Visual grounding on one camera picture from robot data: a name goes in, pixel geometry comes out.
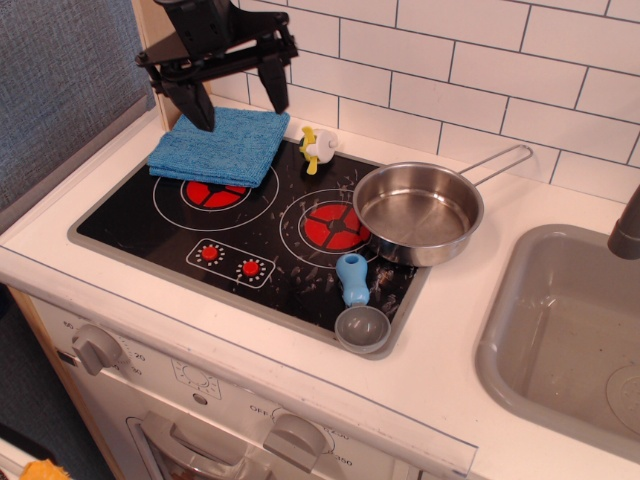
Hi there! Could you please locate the orange object at corner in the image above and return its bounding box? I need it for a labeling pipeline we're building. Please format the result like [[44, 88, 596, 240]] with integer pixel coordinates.
[[19, 459, 71, 480]]

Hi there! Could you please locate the blue grey toy ladle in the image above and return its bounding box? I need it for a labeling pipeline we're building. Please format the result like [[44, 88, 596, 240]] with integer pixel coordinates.
[[334, 253, 391, 355]]

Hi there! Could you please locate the grey left oven knob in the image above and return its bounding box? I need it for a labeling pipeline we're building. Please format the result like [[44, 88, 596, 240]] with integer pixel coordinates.
[[72, 325, 122, 376]]

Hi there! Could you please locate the grey right oven knob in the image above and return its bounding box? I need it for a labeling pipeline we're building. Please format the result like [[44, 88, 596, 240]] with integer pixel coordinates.
[[263, 414, 328, 473]]

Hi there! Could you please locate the right red stove knob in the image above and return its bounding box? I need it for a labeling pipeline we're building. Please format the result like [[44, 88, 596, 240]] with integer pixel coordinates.
[[241, 260, 262, 278]]

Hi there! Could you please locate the grey faucet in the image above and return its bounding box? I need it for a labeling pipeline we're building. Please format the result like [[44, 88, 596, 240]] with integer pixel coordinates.
[[607, 187, 640, 260]]

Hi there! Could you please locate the stainless steel pan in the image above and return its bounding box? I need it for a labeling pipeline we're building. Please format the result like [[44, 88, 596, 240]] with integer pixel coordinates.
[[352, 144, 533, 267]]

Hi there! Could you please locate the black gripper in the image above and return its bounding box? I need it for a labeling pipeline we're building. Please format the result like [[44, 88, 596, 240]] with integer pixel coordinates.
[[136, 1, 298, 132]]

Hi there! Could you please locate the black toy stovetop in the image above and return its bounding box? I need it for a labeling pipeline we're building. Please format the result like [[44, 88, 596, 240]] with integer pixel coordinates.
[[69, 141, 429, 344]]

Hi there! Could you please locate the left red stove knob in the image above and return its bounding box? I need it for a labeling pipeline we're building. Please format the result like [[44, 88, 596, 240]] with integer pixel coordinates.
[[200, 245, 220, 262]]

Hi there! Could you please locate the yellow white toy whisk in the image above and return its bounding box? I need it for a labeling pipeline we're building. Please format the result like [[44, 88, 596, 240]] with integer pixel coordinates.
[[299, 126, 339, 175]]

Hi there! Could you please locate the grey sink basin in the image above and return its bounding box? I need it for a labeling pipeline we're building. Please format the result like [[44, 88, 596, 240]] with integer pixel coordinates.
[[476, 224, 639, 462]]

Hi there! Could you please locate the grey oven knob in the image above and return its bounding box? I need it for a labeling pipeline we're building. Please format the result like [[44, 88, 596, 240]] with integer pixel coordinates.
[[72, 325, 122, 376], [263, 414, 328, 473]]

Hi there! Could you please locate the wooden side post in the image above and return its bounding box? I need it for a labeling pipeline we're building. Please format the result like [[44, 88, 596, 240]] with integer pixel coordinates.
[[131, 0, 181, 132]]

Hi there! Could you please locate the white toy oven front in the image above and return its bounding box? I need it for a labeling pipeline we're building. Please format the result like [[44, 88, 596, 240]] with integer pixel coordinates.
[[33, 300, 420, 479]]

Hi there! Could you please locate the blue folded cloth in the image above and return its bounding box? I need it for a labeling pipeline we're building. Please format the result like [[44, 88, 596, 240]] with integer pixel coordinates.
[[147, 107, 290, 188]]

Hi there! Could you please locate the red stove knob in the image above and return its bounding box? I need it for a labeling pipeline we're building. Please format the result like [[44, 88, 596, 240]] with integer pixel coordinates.
[[241, 260, 262, 278], [200, 245, 220, 262]]

